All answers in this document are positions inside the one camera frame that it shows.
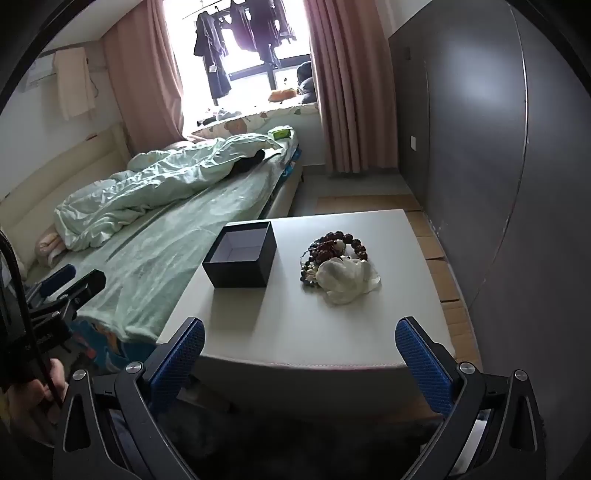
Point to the flat cardboard sheets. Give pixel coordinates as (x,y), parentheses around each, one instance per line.
(443,277)

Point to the pink pillow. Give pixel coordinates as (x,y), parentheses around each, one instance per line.
(48,247)

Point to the green packet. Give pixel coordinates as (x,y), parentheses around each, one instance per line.
(279,133)

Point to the cream padded headboard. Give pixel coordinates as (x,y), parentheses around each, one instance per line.
(55,180)

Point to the light green duvet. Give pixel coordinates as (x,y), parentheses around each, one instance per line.
(152,184)

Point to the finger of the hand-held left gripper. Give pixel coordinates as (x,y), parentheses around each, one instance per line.
(60,275)
(92,281)

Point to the dark hanging garment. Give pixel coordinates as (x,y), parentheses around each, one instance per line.
(272,32)
(242,25)
(214,60)

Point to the pink curtain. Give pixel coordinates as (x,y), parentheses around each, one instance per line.
(147,83)
(351,92)

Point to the black square box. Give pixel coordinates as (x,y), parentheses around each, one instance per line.
(235,274)

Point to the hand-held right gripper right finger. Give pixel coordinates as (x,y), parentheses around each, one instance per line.
(425,364)

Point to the orange plush toy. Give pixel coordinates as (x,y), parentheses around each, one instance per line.
(281,94)

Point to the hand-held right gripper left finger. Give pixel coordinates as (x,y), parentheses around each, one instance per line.
(178,364)

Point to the dark cloth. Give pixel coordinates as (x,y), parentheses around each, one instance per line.
(247,164)

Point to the dark blue cushion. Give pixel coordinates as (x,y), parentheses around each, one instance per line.
(307,83)

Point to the colourful printed blanket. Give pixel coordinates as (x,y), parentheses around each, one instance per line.
(111,346)

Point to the white air conditioner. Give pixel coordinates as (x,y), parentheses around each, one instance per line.
(44,69)

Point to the white bed base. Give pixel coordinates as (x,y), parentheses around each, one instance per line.
(286,189)

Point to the person's left hand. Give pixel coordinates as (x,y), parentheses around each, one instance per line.
(27,401)

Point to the beige towel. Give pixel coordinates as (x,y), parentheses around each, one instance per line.
(71,87)

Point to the green bed sheet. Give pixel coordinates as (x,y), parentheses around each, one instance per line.
(184,258)

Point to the white wall switch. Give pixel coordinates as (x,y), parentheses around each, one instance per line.
(413,142)

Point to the printed windowsill cushion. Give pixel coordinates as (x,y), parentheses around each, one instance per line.
(258,117)

